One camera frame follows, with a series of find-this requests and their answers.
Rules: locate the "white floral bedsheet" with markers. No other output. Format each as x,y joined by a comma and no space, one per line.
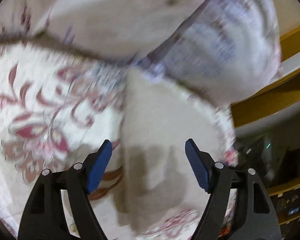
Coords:
55,108

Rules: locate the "wooden bed headboard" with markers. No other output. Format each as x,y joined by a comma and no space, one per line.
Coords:
281,93

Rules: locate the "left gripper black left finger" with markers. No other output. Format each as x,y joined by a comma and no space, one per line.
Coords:
43,216

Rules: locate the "beige cable-knit sweater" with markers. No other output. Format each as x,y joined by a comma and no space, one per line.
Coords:
163,198

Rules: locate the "lavender floral pillow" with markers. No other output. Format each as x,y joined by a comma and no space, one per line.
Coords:
226,49

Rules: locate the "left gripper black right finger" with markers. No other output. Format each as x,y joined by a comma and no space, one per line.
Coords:
254,215

